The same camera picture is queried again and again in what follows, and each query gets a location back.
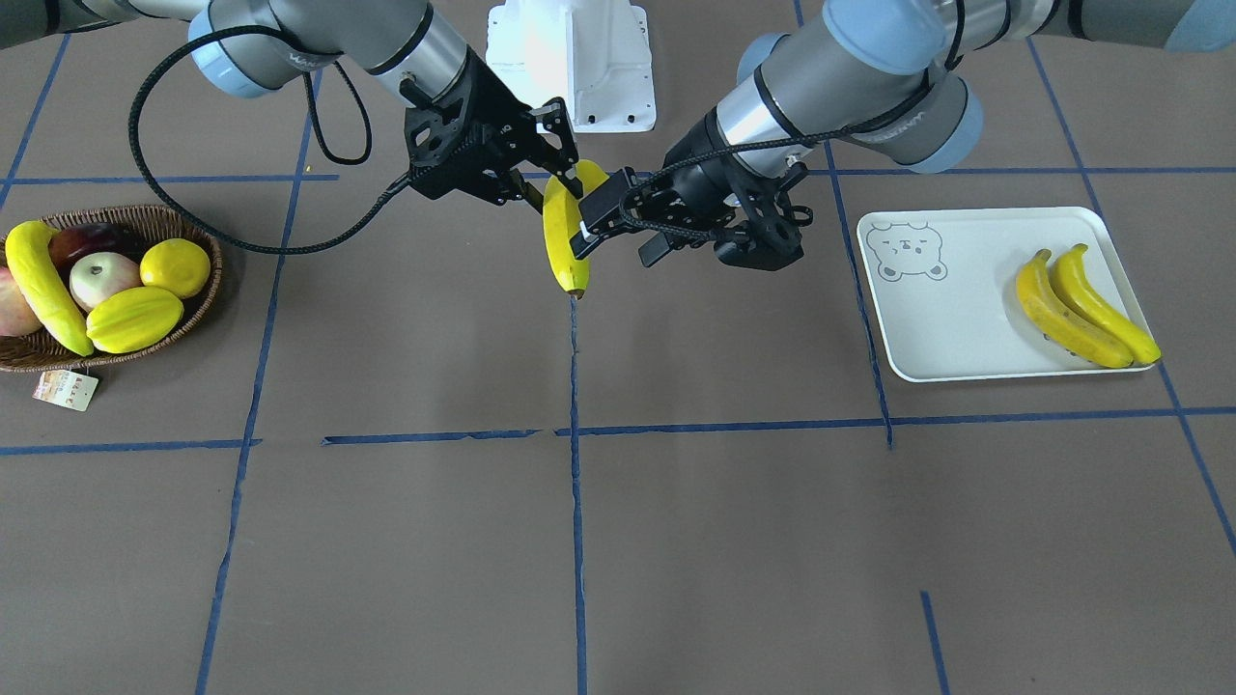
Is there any brown woven wicker basket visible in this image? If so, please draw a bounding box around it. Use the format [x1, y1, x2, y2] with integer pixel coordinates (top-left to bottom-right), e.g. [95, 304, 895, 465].
[1, 204, 224, 373]

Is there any paper price tag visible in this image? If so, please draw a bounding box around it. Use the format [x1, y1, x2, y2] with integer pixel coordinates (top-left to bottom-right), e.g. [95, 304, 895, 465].
[32, 369, 100, 412]

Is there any pale pink apple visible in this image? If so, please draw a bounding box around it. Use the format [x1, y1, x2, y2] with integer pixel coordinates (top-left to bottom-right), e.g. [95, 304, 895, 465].
[68, 252, 142, 313]

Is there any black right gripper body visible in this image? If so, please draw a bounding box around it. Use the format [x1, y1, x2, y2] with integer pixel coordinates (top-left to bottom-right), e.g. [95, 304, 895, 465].
[403, 51, 533, 207]

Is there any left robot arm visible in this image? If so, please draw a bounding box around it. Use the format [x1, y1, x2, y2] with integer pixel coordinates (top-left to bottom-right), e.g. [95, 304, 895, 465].
[562, 1, 1234, 271]

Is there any dull yellow speckled banana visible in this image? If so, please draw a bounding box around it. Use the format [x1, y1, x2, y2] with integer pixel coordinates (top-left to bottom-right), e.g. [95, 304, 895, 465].
[1014, 249, 1133, 369]

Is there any bright yellow plastic banana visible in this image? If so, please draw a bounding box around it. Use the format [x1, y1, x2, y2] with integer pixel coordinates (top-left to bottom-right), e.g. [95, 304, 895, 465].
[1048, 242, 1163, 365]

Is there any yellow lemon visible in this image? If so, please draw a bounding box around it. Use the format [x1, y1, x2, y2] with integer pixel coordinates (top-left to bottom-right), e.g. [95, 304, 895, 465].
[138, 237, 211, 299]

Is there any white rectangular bear tray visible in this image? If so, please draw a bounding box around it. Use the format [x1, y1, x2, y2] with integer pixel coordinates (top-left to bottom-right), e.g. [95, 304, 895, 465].
[857, 207, 1148, 382]

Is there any yellow starfruit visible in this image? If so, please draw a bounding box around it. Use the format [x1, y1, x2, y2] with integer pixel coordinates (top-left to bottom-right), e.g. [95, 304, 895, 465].
[87, 286, 184, 352]

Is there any red pink apple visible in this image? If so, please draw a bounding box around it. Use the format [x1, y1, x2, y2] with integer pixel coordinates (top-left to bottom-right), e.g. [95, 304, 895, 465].
[0, 265, 43, 336]

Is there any yellow banana in basket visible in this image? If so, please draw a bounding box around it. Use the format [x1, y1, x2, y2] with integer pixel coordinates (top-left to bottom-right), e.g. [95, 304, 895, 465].
[5, 220, 96, 357]

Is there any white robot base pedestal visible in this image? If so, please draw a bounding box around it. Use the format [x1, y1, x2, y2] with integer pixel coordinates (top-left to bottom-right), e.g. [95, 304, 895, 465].
[485, 1, 658, 134]

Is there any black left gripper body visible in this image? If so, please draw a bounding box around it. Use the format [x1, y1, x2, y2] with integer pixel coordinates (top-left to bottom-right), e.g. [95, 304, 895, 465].
[632, 113, 812, 271]

